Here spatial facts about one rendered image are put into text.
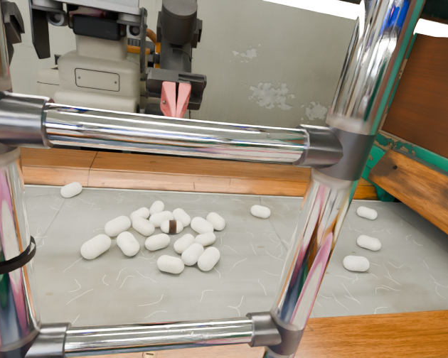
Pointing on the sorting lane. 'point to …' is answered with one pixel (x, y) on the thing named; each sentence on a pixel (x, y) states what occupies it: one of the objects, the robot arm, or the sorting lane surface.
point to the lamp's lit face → (357, 13)
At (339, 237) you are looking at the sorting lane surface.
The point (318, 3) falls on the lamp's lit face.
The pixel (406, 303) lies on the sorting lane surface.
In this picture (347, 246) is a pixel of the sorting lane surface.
